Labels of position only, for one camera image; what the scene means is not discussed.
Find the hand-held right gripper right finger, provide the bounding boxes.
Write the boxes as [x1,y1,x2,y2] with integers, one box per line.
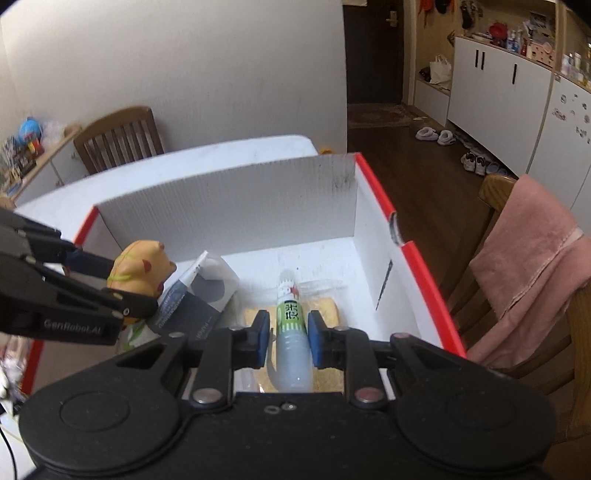
[307,310,462,411]

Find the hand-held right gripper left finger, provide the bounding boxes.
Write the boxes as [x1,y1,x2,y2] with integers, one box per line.
[115,310,271,411]

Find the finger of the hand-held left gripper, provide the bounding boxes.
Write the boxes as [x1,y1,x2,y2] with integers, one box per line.
[0,253,158,322]
[0,208,114,278]

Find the green label plastic bottle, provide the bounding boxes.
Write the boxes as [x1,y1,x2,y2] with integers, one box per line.
[273,270,315,393]

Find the yellow toy figure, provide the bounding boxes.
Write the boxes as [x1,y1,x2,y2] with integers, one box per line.
[107,239,178,326]

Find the red and white corrugated box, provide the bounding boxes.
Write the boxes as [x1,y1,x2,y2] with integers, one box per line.
[21,152,467,402]

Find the yellow sponge cloth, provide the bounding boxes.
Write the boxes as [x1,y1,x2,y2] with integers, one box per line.
[242,298,342,394]

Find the grey and white carton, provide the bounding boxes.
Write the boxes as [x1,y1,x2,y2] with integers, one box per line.
[148,251,241,343]

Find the wooden top side cabinet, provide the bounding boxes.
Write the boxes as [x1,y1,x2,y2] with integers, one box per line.
[0,124,88,206]

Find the pile of small toys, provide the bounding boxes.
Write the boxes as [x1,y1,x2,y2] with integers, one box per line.
[0,138,38,195]

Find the dark wooden slatted chair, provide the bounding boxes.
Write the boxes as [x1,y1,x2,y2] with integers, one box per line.
[74,106,165,175]

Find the clear plastic bag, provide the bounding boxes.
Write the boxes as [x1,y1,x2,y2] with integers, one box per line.
[41,121,70,144]

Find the blue globe toy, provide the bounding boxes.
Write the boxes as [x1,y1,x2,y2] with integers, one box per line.
[18,117,43,146]

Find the pink towel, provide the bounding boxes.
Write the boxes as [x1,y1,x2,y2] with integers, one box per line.
[467,174,591,367]

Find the wooden armchair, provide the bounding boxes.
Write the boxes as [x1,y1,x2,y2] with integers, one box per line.
[445,174,591,444]

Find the low white shoe shelf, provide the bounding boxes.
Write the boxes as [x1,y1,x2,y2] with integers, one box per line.
[413,76,451,125]

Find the dark wooden door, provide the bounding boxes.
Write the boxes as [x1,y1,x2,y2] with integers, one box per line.
[342,0,406,108]

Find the white cabinet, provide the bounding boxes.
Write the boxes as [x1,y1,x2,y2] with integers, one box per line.
[445,34,555,176]

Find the white shopping bag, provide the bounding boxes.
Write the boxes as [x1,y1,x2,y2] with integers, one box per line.
[429,54,453,88]

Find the white refrigerator with magnets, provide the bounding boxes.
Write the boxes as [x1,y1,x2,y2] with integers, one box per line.
[526,74,591,217]

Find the hanging clothes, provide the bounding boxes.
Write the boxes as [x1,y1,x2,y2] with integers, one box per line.
[416,0,483,28]

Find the pink basket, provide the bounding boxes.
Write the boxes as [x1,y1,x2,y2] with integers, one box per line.
[526,39,555,70]

